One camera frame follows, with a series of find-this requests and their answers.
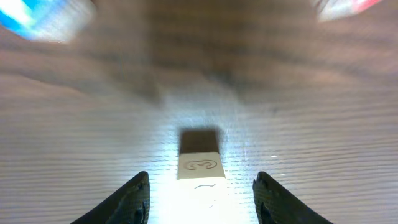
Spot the blue T block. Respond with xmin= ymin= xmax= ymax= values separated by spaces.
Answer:
xmin=1 ymin=0 xmax=96 ymax=43

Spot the red I block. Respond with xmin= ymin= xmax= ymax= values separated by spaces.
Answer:
xmin=310 ymin=0 xmax=381 ymax=22

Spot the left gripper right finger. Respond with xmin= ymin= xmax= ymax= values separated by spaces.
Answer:
xmin=252 ymin=171 xmax=332 ymax=224

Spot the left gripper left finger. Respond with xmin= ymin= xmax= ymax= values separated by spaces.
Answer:
xmin=72 ymin=171 xmax=150 ymax=224

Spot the yellow C block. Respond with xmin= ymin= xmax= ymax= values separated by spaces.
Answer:
xmin=162 ymin=152 xmax=241 ymax=224

